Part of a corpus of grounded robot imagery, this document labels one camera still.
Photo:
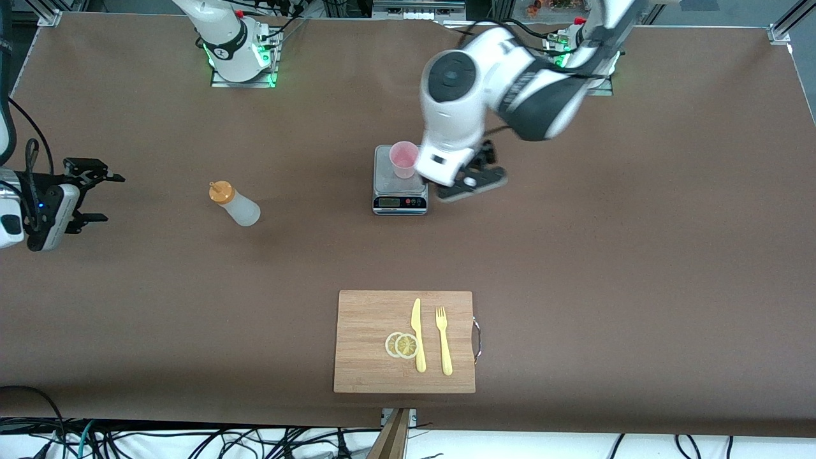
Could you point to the clear squeeze bottle orange cap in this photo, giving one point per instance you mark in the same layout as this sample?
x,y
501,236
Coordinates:
x,y
239,207

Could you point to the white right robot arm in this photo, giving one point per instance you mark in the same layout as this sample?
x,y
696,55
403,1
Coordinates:
x,y
223,38

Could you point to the small metal table bracket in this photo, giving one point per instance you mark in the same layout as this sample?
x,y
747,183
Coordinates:
x,y
413,417

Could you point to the yellow plastic knife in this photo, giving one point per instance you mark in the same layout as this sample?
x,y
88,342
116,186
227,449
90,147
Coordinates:
x,y
418,338

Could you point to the wooden cutting board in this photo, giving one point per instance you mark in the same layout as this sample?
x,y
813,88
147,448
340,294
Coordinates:
x,y
370,344

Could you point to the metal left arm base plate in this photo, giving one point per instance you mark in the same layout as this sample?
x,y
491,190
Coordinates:
x,y
602,90

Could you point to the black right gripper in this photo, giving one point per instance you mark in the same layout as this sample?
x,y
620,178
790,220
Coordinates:
x,y
46,186

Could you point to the lemon slice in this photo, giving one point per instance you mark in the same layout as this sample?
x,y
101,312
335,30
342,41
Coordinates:
x,y
407,346
389,345

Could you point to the silver digital kitchen scale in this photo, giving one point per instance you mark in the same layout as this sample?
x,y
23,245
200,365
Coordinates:
x,y
398,191

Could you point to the grey power strip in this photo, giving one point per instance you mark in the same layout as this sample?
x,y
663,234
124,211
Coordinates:
x,y
414,11

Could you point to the pink plastic cup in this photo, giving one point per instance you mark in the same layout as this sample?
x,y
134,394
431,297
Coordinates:
x,y
403,156

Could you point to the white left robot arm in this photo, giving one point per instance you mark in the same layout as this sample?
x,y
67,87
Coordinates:
x,y
459,108

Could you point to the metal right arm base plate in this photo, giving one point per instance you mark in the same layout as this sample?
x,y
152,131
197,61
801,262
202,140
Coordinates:
x,y
268,76

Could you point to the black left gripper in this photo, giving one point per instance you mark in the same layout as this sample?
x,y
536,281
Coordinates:
x,y
487,153

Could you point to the aluminium frame bracket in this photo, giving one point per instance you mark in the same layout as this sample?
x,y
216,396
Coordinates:
x,y
781,32
48,16

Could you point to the brown table cover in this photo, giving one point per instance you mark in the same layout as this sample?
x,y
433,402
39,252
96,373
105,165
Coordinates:
x,y
574,287

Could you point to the yellow plastic fork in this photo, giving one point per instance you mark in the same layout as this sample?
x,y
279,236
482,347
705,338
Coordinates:
x,y
444,344

